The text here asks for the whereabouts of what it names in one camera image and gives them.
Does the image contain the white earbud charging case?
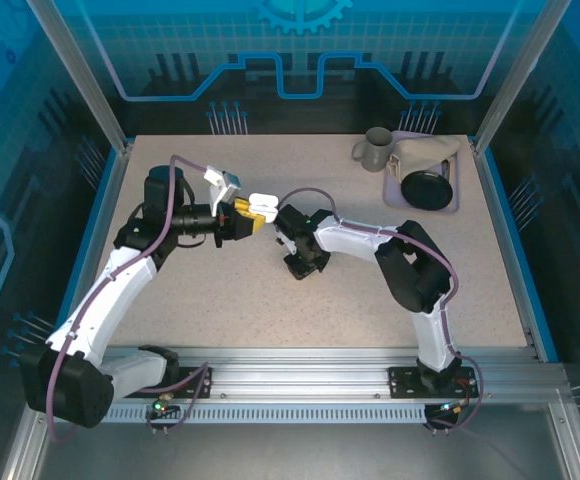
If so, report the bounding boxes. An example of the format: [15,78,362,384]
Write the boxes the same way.
[248,193,280,225]

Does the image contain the lavender plastic tray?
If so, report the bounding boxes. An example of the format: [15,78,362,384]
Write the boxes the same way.
[381,130,461,215]

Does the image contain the grey ceramic mug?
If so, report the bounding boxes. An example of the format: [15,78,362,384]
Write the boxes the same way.
[352,126,396,173]

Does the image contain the black round plate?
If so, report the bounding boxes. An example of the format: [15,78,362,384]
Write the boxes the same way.
[400,169,455,211]

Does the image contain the beige folded cloth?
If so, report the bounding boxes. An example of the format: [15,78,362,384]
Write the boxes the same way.
[386,137,462,184]

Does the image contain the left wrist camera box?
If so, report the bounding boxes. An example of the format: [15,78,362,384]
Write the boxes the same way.
[203,166,244,217]

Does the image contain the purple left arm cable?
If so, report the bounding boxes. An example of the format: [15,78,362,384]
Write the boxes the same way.
[47,153,211,445]

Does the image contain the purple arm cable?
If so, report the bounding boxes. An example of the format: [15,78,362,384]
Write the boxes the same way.
[277,187,486,436]
[47,153,211,445]

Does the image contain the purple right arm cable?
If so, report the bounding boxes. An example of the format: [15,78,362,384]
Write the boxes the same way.
[277,187,486,436]

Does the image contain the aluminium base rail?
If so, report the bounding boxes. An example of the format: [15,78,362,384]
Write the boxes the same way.
[69,344,566,404]

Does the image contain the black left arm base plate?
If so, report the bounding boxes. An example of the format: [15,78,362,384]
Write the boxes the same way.
[122,366,215,400]

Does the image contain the aluminium frame post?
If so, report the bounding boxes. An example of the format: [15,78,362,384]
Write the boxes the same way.
[25,0,134,151]
[472,0,574,151]

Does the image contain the slotted aluminium cable duct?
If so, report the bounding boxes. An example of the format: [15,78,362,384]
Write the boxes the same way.
[49,405,434,425]

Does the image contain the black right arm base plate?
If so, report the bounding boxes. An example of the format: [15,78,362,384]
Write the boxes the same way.
[388,366,486,400]

